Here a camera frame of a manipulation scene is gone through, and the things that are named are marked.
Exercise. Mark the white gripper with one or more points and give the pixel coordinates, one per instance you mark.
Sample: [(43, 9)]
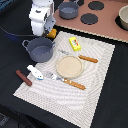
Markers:
[(42, 20)]

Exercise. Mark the yellow butter box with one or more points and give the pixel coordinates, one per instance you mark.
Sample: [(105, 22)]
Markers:
[(74, 44)]

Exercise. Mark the white toy fish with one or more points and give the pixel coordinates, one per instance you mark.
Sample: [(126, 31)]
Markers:
[(35, 72)]

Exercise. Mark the yellow toy bread loaf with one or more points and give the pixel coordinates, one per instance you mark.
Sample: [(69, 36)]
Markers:
[(52, 34)]

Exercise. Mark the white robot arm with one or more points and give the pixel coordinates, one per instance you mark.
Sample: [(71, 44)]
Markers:
[(44, 3)]

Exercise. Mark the grey pot on stove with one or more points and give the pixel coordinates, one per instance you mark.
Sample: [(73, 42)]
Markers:
[(68, 10)]

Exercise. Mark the grey pot on mat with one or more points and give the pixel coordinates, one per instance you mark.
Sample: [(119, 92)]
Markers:
[(40, 49)]

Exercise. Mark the pink toy stove board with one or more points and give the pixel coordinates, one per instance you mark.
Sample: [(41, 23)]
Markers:
[(106, 25)]

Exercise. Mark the beige round plate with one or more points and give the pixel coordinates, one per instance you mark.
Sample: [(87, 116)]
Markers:
[(69, 66)]

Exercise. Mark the brown toy sausage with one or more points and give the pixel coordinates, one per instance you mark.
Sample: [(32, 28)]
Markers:
[(23, 77)]

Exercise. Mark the white woven placemat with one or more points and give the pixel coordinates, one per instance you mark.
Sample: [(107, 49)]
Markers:
[(72, 104)]

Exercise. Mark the beige bowl on stove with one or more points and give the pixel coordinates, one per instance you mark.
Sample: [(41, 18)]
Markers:
[(123, 14)]

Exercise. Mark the fork with orange handle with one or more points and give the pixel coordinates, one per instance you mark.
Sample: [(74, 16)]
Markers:
[(55, 77)]

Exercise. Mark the knife with orange handle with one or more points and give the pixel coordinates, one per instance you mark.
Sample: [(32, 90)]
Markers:
[(80, 56)]

